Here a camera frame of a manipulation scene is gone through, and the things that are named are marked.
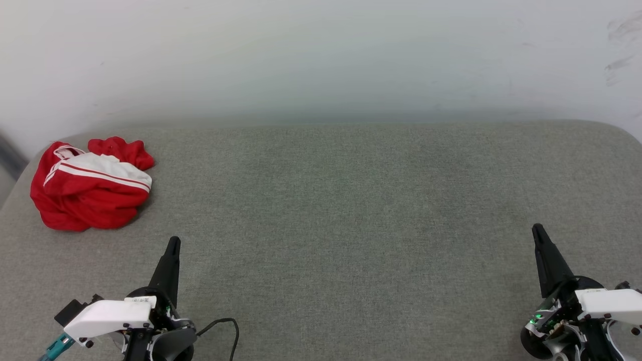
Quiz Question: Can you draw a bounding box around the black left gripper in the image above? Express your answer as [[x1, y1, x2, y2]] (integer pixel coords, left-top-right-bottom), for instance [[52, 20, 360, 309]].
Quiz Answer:
[[123, 237, 197, 361]]

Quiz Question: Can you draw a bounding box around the red basketball jersey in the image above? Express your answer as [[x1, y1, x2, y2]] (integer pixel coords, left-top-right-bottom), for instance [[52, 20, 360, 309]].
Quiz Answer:
[[30, 136, 155, 232]]

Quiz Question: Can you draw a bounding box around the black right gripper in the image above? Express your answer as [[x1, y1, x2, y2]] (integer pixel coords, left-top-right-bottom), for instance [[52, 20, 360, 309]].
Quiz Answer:
[[520, 224, 616, 361]]

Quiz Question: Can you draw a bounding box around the thin black cable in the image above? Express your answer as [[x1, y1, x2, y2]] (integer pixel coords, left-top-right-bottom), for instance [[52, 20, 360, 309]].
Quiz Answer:
[[196, 318, 240, 361]]

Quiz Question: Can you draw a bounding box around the teal cable connector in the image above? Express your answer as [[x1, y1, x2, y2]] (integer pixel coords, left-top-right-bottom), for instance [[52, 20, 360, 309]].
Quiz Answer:
[[39, 333, 76, 361]]

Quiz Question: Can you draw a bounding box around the grey wall trim strip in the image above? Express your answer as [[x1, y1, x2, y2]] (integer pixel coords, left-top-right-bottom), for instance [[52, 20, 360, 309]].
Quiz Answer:
[[0, 131, 29, 181]]

